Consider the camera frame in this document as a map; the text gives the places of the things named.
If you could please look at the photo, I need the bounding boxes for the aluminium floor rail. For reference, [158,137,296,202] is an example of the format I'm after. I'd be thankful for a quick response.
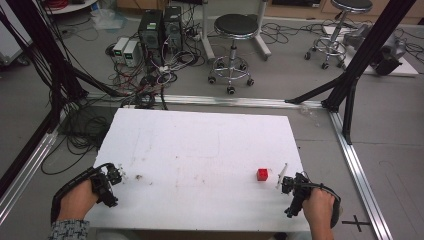
[0,128,61,226]
[84,92,325,110]
[327,109,395,240]

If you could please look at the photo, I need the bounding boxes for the black frame post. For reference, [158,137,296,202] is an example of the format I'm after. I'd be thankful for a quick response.
[284,0,418,146]
[0,0,128,201]

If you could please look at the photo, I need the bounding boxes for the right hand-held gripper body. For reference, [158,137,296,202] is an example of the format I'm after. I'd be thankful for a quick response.
[281,171,314,220]

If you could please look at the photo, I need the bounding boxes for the white stand legs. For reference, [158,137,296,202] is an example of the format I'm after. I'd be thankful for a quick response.
[199,0,273,63]

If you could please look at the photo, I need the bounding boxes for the white bench power supply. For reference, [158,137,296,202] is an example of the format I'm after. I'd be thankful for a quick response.
[122,40,141,68]
[112,36,131,63]

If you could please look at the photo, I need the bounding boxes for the person's right hand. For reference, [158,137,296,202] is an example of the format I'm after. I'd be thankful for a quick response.
[301,187,336,232]

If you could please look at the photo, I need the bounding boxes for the round white table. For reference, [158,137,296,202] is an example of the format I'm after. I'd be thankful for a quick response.
[42,0,100,16]

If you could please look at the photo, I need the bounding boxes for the clear plastic bag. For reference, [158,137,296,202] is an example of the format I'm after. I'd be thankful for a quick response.
[90,7,128,34]

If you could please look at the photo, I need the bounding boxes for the black round stool chrome base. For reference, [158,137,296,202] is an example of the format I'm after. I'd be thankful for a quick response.
[303,0,374,71]
[206,13,265,96]

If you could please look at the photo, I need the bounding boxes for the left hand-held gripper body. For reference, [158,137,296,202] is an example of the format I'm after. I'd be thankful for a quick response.
[89,162,123,209]

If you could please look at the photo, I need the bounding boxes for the white platform board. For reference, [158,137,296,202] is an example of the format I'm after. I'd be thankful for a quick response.
[321,25,420,78]

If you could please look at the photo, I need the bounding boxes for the red cube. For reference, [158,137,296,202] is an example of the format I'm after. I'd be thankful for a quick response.
[256,167,270,182]

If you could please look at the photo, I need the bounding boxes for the grey machine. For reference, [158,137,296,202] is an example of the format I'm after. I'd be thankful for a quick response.
[342,23,408,77]

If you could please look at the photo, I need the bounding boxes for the person's left hand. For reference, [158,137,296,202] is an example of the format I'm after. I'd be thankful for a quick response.
[57,179,100,222]

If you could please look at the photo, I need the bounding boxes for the coil of red cable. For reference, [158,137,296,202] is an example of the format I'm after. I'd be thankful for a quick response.
[44,0,70,10]

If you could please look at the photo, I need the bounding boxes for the tangle of black cables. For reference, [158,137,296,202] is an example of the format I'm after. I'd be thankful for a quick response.
[39,13,208,176]

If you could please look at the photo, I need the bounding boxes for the black computer tower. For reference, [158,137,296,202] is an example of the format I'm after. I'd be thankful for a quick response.
[137,9,165,67]
[162,5,184,56]

